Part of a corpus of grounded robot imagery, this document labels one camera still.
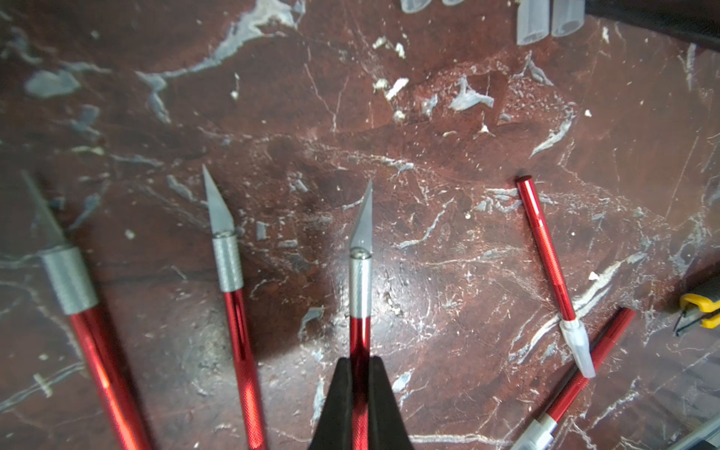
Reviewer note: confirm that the translucent knife cap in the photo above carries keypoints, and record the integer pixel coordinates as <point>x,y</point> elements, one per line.
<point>533,20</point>
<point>567,17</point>
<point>413,6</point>

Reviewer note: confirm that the red carving knife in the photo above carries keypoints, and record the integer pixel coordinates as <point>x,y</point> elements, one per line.
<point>79,301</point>
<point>231,284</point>
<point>360,264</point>
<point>573,330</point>

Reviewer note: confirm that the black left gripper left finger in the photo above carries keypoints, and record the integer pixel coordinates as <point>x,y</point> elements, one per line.
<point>334,429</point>

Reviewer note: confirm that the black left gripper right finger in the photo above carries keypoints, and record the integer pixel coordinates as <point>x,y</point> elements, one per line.
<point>386,427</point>

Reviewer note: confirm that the yellow black utility knife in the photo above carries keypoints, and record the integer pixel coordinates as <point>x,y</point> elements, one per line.
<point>699,307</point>

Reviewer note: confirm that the red carving knife angled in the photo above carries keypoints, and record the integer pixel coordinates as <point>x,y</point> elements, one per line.
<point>539,433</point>

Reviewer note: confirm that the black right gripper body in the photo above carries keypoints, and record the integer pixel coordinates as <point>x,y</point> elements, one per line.
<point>692,21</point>

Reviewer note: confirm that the aluminium front frame rail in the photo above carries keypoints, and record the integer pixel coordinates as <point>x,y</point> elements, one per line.
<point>705,437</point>

